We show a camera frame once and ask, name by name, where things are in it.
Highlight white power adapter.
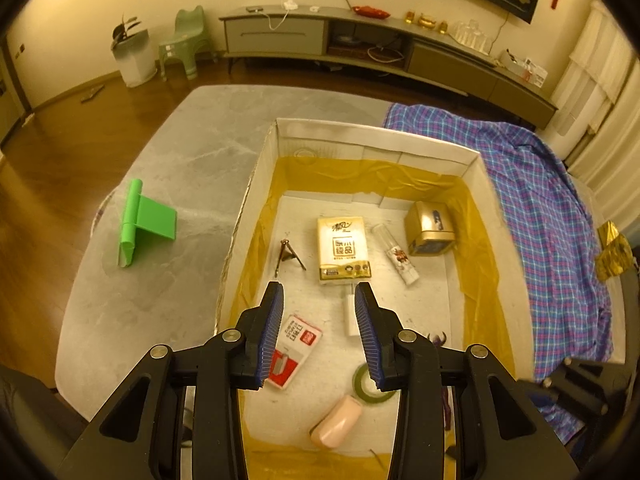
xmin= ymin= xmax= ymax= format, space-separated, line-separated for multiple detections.
xmin=343 ymin=283 xmax=359 ymax=337

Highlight red white staples box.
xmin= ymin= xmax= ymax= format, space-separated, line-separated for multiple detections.
xmin=267 ymin=315 xmax=323 ymax=390

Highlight green tape roll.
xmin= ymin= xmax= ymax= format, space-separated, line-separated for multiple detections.
xmin=352 ymin=363 xmax=395 ymax=404

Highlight purple action figure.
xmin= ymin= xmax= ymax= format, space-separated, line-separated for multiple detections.
xmin=425 ymin=331 xmax=456 ymax=432

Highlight pink binder clip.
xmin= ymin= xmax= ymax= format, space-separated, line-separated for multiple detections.
xmin=273 ymin=237 xmax=307 ymax=278

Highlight white gold tissue pack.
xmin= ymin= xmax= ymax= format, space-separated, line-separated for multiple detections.
xmin=317 ymin=217 xmax=372 ymax=283

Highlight white pink stapler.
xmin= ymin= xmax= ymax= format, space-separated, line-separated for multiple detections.
xmin=309 ymin=396 xmax=362 ymax=450

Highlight gold square tin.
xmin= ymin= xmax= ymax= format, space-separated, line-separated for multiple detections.
xmin=405 ymin=200 xmax=456 ymax=257

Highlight white cardboard box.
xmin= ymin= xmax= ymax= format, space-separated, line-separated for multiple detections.
xmin=214 ymin=116 xmax=539 ymax=480

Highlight blue plaid cloth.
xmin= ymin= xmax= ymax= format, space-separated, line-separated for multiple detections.
xmin=382 ymin=103 xmax=616 ymax=446

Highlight green phone stand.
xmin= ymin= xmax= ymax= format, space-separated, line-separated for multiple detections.
xmin=118 ymin=179 xmax=178 ymax=268

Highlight gold glass jar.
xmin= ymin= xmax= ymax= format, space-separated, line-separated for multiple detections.
xmin=596 ymin=221 xmax=636 ymax=282

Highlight remote control on floor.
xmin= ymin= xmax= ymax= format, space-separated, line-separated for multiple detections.
xmin=80 ymin=84 xmax=105 ymax=104

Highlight white curtain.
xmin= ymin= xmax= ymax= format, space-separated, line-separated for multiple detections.
xmin=539 ymin=0 xmax=639 ymax=233

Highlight grey tv cabinet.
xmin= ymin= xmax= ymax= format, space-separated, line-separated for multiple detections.
xmin=220 ymin=6 xmax=556 ymax=129

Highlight white trash bin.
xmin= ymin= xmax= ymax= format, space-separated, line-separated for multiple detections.
xmin=111 ymin=16 xmax=157 ymax=88

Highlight green plastic chair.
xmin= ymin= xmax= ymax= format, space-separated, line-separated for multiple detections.
xmin=158 ymin=6 xmax=218 ymax=81

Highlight clear glass cups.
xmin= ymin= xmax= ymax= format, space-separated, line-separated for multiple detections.
xmin=448 ymin=20 xmax=491 ymax=54

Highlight red tray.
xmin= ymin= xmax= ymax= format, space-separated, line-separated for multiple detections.
xmin=352 ymin=6 xmax=390 ymax=20

